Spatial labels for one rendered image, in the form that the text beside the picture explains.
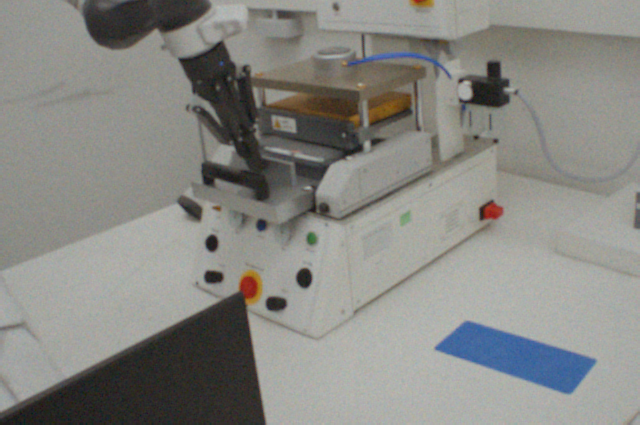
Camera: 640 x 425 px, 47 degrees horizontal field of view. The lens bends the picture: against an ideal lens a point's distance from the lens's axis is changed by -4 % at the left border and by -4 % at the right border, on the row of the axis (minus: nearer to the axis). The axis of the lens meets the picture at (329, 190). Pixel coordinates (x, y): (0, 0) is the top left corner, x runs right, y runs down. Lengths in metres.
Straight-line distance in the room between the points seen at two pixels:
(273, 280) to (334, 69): 0.38
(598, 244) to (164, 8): 0.84
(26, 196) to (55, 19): 0.59
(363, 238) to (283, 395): 0.30
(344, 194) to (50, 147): 1.58
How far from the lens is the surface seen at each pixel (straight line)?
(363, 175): 1.22
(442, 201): 1.41
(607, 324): 1.26
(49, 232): 2.69
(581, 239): 1.43
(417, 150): 1.33
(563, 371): 1.14
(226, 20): 1.12
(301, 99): 1.42
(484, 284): 1.36
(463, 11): 1.40
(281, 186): 1.25
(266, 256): 1.30
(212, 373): 0.70
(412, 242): 1.36
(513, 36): 1.79
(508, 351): 1.18
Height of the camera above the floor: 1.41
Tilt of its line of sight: 21 degrees down
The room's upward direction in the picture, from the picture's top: 6 degrees counter-clockwise
